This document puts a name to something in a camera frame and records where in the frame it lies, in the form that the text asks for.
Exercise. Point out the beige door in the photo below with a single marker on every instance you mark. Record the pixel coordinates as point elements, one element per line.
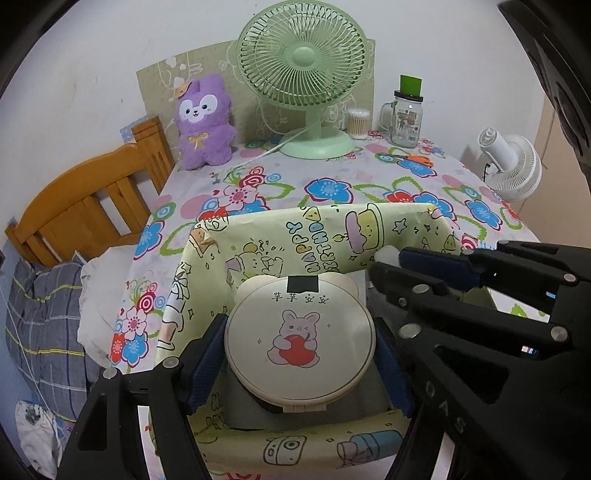
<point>563,217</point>

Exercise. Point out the glass mason jar green lid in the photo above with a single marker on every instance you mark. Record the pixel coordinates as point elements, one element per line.
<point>406,122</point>

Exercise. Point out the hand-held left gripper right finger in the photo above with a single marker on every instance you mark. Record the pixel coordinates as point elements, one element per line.
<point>392,364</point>

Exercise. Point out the wooden chair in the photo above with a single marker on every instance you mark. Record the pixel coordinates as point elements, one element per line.
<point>78,203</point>

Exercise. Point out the blue patterned paper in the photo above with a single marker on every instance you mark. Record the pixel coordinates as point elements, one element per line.
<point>127,131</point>

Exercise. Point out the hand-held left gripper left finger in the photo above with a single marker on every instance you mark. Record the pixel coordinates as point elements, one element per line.
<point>205,364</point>

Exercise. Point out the cream bear compact mirror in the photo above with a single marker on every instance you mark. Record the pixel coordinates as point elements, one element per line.
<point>300,332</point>

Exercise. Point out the green desk fan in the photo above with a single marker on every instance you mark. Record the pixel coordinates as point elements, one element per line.
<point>302,55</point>

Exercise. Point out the yellow cartoon printed box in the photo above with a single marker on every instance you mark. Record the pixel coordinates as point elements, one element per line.
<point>286,240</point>

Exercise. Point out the grey plaid blanket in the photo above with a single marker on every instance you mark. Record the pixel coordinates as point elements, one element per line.
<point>46,323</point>

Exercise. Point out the white standing fan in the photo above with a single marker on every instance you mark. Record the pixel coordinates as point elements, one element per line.
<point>515,170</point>

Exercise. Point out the small white plug adapter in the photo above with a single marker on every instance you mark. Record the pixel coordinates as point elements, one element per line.
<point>389,254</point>

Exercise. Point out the purple plush toy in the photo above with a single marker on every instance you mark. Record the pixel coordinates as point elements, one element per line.
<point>203,134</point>

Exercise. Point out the white stained cloth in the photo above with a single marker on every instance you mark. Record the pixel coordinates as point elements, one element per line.
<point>37,434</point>

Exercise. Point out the clear cotton swab container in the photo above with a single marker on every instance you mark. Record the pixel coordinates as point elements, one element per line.
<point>358,124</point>

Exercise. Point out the white bed sheet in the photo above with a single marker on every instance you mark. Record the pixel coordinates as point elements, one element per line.
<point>99,295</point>

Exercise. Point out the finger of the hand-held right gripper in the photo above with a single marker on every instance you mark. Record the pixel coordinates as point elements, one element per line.
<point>485,369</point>
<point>438,267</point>

